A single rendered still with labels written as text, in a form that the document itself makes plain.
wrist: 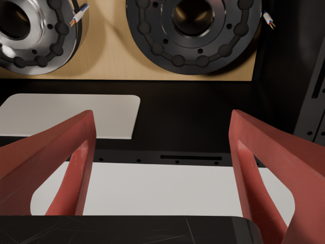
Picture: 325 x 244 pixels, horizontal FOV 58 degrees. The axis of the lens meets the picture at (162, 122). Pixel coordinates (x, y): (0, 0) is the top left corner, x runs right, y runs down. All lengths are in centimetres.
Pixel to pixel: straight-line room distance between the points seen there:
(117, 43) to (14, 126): 11
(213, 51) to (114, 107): 10
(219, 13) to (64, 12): 12
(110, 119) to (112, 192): 41
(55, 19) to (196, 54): 11
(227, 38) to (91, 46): 13
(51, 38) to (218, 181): 43
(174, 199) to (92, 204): 18
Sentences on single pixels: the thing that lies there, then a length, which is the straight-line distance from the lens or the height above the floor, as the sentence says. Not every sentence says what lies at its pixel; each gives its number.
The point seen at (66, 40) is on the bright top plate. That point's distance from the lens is 26.
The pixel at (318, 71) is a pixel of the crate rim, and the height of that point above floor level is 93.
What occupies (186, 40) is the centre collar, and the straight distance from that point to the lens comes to 24.
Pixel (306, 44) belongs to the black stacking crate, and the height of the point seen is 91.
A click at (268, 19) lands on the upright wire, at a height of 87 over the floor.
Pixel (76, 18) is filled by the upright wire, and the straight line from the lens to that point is 24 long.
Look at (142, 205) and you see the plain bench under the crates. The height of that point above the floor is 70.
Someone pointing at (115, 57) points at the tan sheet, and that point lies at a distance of 29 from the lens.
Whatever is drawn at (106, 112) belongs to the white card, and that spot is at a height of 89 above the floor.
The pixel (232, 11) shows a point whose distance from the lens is 24.
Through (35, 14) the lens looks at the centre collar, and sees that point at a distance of 26.
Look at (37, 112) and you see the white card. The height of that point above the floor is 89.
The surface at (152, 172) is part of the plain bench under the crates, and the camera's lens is 58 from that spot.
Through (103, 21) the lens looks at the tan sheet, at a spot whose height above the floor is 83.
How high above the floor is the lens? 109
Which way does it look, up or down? 52 degrees down
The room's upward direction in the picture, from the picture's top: 173 degrees counter-clockwise
